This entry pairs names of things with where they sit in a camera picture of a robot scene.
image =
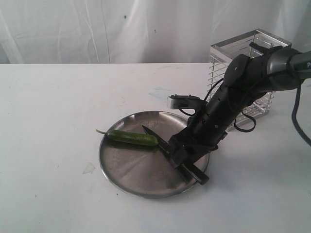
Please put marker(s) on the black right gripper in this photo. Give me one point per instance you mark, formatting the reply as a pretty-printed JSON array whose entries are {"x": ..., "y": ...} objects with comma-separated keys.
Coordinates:
[{"x": 201, "y": 135}]

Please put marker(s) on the black knife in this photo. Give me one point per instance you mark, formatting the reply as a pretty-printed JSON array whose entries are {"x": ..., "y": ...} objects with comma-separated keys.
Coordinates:
[{"x": 178, "y": 157}]

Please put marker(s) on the round steel plate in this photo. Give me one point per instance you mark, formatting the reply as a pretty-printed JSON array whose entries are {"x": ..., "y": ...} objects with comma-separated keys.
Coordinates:
[{"x": 142, "y": 170}]

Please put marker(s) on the green cucumber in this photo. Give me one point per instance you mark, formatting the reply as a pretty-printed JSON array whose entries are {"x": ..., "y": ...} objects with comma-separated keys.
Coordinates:
[{"x": 130, "y": 137}]

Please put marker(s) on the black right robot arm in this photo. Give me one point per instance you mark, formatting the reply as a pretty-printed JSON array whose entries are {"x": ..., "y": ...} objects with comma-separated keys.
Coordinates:
[{"x": 245, "y": 81}]

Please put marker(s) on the white backdrop curtain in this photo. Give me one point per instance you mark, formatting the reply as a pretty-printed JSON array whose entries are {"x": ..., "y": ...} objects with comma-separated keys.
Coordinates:
[{"x": 140, "y": 31}]

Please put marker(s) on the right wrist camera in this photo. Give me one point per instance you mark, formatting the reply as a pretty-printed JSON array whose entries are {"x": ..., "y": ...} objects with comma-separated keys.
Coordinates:
[{"x": 185, "y": 102}]

